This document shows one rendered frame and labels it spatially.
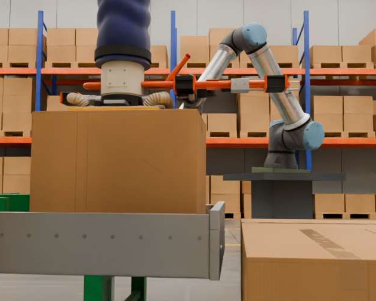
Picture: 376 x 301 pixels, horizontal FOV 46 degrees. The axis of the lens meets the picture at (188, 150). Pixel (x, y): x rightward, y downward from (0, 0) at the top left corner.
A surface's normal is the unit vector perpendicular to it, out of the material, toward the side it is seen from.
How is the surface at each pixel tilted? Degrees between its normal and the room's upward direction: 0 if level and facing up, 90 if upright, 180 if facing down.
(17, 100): 90
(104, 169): 90
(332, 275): 90
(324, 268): 90
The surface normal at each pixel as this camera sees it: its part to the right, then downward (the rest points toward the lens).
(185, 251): -0.11, -0.07
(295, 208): 0.33, -0.07
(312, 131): 0.53, 0.07
